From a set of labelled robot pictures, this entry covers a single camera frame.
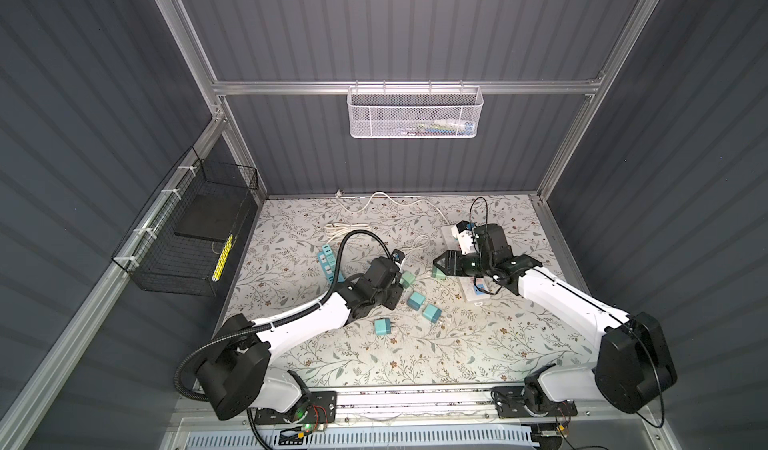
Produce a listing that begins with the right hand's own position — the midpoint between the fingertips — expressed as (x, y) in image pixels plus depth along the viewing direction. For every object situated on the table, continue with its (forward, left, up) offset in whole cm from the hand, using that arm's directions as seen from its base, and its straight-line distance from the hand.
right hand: (443, 264), depth 84 cm
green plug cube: (+2, +10, -13) cm, 16 cm away
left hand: (-4, +14, -4) cm, 15 cm away
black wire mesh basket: (-1, +66, +15) cm, 68 cm away
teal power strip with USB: (+5, +35, -8) cm, 37 cm away
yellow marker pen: (-11, +54, +15) cm, 57 cm away
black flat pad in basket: (+4, +60, +17) cm, 62 cm away
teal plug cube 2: (-10, +3, -12) cm, 15 cm away
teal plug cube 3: (-14, +18, -11) cm, 25 cm away
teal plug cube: (-5, +8, -13) cm, 16 cm away
